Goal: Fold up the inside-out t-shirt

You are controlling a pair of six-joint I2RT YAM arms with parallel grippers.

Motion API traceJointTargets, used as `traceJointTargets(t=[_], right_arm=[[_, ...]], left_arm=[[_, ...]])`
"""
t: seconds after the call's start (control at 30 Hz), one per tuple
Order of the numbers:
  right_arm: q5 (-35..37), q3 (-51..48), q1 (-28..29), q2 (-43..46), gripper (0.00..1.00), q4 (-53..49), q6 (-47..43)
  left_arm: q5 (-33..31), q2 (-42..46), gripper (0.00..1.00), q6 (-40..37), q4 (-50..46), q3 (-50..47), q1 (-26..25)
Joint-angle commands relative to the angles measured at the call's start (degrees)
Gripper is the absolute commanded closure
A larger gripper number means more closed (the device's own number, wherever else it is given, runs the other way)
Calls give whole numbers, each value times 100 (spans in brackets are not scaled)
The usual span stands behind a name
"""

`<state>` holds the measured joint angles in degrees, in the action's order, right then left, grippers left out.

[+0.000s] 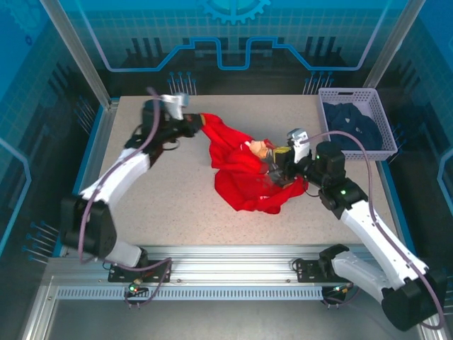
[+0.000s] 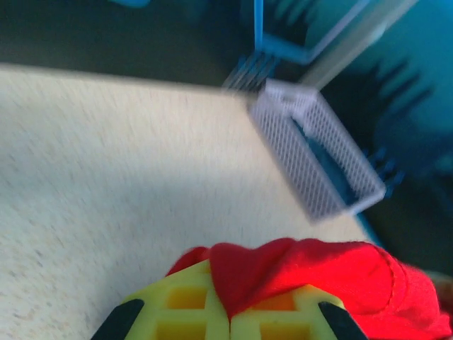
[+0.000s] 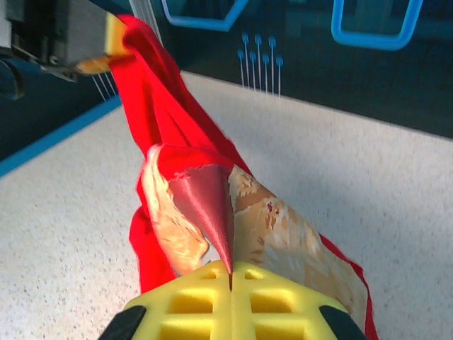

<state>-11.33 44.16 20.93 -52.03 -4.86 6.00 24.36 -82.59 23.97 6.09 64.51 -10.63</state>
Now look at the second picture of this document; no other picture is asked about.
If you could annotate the red t-shirt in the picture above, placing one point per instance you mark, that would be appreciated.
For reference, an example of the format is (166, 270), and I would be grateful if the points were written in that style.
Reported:
(318, 269)

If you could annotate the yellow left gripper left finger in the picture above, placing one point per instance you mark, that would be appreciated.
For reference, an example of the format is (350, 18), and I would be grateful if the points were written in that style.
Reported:
(184, 311)

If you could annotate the white perforated plastic basket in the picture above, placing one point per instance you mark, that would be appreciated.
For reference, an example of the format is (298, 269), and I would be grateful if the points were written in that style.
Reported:
(290, 156)

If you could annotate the aluminium frame post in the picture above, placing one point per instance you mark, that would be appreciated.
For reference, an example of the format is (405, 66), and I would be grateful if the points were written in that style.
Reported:
(354, 39)

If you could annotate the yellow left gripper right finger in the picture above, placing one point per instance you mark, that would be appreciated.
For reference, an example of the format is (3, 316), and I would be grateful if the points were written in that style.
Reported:
(283, 326)

